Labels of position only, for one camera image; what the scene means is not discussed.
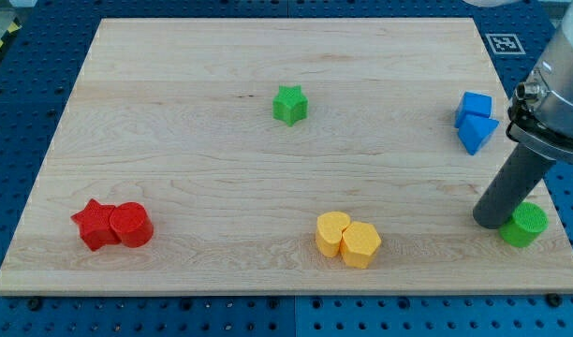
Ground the red cylinder block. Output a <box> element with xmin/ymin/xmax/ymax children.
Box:
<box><xmin>110</xmin><ymin>202</ymin><xmax>154</xmax><ymax>248</ymax></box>

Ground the blue cube block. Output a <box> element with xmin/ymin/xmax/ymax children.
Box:
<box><xmin>454</xmin><ymin>92</ymin><xmax>492</xmax><ymax>128</ymax></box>

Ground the white fiducial marker tag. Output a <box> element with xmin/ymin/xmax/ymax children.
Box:
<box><xmin>486</xmin><ymin>33</ymin><xmax>525</xmax><ymax>55</ymax></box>

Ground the yellow heart block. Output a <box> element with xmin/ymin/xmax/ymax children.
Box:
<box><xmin>315</xmin><ymin>212</ymin><xmax>351</xmax><ymax>257</ymax></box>

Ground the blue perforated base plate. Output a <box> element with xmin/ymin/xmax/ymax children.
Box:
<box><xmin>0</xmin><ymin>0</ymin><xmax>573</xmax><ymax>336</ymax></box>

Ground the green cylinder block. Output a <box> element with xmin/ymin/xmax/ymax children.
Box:
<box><xmin>498</xmin><ymin>202</ymin><xmax>549</xmax><ymax>248</ymax></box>

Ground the wooden board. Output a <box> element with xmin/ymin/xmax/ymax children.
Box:
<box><xmin>0</xmin><ymin>18</ymin><xmax>573</xmax><ymax>296</ymax></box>

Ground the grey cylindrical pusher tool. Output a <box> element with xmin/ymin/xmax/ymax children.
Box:
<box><xmin>473</xmin><ymin>144</ymin><xmax>555</xmax><ymax>229</ymax></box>

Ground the green star block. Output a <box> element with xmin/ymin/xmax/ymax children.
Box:
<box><xmin>272</xmin><ymin>85</ymin><xmax>308</xmax><ymax>126</ymax></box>

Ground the red star block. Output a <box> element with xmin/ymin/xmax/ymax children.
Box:
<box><xmin>70</xmin><ymin>198</ymin><xmax>121</xmax><ymax>251</ymax></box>

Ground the blue triangle block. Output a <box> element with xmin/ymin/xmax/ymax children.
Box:
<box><xmin>458</xmin><ymin>115</ymin><xmax>499</xmax><ymax>155</ymax></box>

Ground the yellow hexagon block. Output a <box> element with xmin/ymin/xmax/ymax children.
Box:
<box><xmin>340</xmin><ymin>221</ymin><xmax>382</xmax><ymax>269</ymax></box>

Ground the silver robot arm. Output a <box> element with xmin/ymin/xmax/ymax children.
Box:
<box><xmin>507</xmin><ymin>2</ymin><xmax>573</xmax><ymax>164</ymax></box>

